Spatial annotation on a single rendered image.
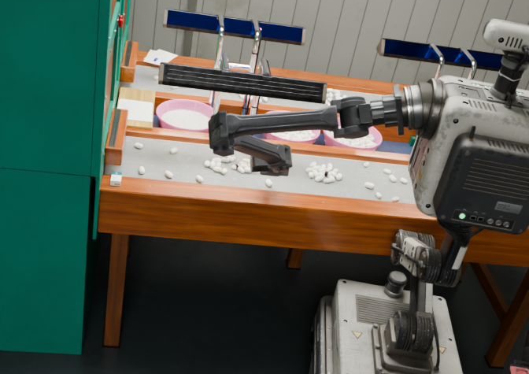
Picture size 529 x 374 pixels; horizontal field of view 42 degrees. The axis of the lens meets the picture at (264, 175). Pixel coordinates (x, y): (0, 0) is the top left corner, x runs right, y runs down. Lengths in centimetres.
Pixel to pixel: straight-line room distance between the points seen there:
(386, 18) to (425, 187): 259
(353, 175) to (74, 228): 111
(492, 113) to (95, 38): 113
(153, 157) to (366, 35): 213
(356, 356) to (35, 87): 134
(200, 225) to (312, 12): 219
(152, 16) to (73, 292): 228
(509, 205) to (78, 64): 129
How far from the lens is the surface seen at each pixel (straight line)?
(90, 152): 232
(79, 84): 221
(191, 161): 269
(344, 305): 259
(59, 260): 259
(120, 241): 258
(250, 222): 251
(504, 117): 187
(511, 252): 288
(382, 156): 297
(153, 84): 324
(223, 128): 190
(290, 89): 259
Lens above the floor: 214
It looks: 32 degrees down
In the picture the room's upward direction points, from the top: 12 degrees clockwise
